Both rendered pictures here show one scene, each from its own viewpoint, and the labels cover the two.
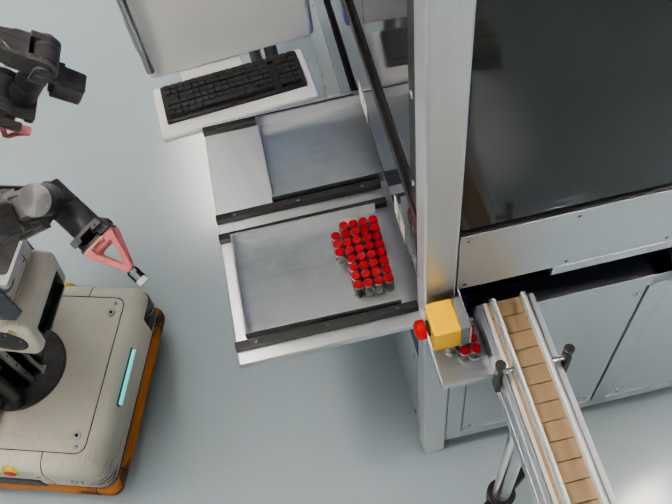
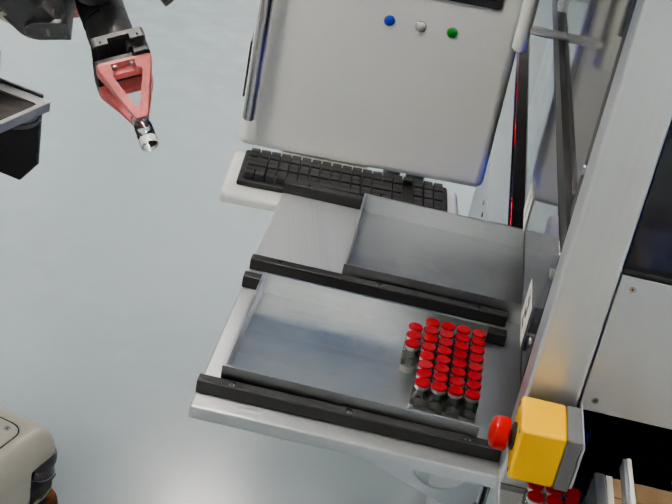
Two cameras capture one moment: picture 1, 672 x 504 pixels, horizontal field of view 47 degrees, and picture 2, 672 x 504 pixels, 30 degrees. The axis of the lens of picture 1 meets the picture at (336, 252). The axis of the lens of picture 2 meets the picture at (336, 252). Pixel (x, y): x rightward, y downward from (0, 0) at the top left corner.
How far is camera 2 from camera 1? 0.77 m
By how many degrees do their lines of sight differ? 30
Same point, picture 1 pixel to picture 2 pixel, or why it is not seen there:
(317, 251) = (377, 346)
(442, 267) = (575, 330)
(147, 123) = (171, 303)
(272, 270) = (299, 337)
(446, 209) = (623, 187)
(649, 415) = not seen: outside the picture
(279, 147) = (380, 238)
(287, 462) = not seen: outside the picture
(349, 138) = (483, 268)
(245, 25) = (398, 125)
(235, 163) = (309, 228)
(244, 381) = not seen: outside the picture
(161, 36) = (286, 84)
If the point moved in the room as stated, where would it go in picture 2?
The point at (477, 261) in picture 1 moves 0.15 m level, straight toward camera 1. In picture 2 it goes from (631, 350) to (585, 406)
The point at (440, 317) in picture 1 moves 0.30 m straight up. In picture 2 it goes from (540, 416) to (613, 184)
